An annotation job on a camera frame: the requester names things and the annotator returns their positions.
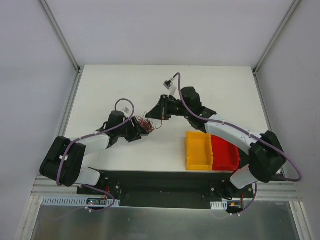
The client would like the red wire bundle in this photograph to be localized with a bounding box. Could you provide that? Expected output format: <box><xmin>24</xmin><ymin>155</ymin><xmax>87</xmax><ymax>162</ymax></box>
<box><xmin>134</xmin><ymin>112</ymin><xmax>163</xmax><ymax>133</ymax></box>

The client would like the yellow plastic bin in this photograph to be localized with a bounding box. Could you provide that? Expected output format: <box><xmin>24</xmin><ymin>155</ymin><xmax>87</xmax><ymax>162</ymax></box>
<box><xmin>185</xmin><ymin>131</ymin><xmax>214</xmax><ymax>171</ymax></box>

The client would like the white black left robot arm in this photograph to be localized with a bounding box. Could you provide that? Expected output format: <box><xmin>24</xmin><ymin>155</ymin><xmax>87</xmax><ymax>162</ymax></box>
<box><xmin>39</xmin><ymin>110</ymin><xmax>150</xmax><ymax>195</ymax></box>

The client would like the metal front panel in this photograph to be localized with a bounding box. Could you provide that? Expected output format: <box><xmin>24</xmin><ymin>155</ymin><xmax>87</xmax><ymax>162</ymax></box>
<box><xmin>31</xmin><ymin>201</ymin><xmax>299</xmax><ymax>240</ymax></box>

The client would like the right white cable duct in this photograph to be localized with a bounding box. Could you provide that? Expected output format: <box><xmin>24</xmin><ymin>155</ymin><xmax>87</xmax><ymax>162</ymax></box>
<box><xmin>210</xmin><ymin>201</ymin><xmax>228</xmax><ymax>211</ymax></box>

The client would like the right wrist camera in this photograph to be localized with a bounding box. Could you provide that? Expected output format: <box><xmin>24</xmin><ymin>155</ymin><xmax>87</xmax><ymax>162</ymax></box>
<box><xmin>163</xmin><ymin>78</ymin><xmax>177</xmax><ymax>96</ymax></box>

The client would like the left white cable duct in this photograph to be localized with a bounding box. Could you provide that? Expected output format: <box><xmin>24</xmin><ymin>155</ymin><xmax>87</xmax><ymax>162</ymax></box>
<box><xmin>42</xmin><ymin>196</ymin><xmax>120</xmax><ymax>208</ymax></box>

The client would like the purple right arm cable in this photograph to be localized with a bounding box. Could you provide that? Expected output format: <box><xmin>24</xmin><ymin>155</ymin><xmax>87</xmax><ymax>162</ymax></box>
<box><xmin>172</xmin><ymin>72</ymin><xmax>303</xmax><ymax>183</ymax></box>

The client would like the white cable duct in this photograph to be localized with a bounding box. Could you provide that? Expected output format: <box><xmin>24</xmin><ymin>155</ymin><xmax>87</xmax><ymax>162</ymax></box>
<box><xmin>42</xmin><ymin>196</ymin><xmax>120</xmax><ymax>208</ymax></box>
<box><xmin>210</xmin><ymin>201</ymin><xmax>228</xmax><ymax>211</ymax></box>

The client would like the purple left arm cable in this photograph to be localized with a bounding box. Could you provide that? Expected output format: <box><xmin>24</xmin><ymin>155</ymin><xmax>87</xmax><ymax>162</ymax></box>
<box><xmin>56</xmin><ymin>98</ymin><xmax>136</xmax><ymax>187</ymax></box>

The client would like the left aluminium frame post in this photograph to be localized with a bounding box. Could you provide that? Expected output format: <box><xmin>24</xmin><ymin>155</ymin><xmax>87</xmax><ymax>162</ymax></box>
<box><xmin>37</xmin><ymin>0</ymin><xmax>81</xmax><ymax>73</ymax></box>

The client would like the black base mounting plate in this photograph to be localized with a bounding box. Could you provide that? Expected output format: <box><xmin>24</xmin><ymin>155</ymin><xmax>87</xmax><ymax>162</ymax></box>
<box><xmin>76</xmin><ymin>169</ymin><xmax>257</xmax><ymax>208</ymax></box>

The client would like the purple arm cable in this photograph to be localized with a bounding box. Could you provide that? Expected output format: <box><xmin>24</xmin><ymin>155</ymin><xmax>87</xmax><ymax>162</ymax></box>
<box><xmin>56</xmin><ymin>98</ymin><xmax>136</xmax><ymax>187</ymax></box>
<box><xmin>172</xmin><ymin>72</ymin><xmax>303</xmax><ymax>183</ymax></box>

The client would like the aluminium frame post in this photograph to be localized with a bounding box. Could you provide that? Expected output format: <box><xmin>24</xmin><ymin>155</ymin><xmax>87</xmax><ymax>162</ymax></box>
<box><xmin>37</xmin><ymin>0</ymin><xmax>81</xmax><ymax>73</ymax></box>
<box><xmin>252</xmin><ymin>0</ymin><xmax>303</xmax><ymax>76</ymax></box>

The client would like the red plastic bin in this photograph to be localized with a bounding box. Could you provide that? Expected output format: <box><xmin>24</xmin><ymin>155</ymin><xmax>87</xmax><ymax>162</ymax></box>
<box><xmin>211</xmin><ymin>135</ymin><xmax>241</xmax><ymax>172</ymax></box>

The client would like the right aluminium frame post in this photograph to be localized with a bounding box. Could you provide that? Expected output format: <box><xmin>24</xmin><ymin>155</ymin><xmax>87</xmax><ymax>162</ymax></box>
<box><xmin>252</xmin><ymin>0</ymin><xmax>303</xmax><ymax>76</ymax></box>

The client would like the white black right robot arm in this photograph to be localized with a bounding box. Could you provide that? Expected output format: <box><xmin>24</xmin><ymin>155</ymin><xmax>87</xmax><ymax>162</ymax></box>
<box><xmin>146</xmin><ymin>86</ymin><xmax>286</xmax><ymax>198</ymax></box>

